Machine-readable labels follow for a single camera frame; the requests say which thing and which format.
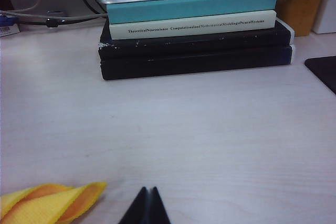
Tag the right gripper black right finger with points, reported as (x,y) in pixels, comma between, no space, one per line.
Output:
(158,208)

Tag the white cabinet panel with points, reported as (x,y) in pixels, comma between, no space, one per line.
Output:
(328,3)

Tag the black mouse pad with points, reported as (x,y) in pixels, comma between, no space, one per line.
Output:
(324,72)

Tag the brown wooden panel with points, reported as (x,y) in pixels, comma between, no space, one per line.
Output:
(294,9)

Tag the black hardcover book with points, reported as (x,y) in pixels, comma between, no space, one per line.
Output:
(189,66)
(189,47)

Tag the yellow cloth rag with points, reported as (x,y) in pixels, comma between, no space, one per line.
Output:
(47,205)

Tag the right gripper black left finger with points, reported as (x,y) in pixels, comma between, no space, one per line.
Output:
(137,208)

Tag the cream book with black title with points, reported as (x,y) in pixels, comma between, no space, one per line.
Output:
(183,28)

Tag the white and blue box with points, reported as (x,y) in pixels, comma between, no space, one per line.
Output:
(8,30)

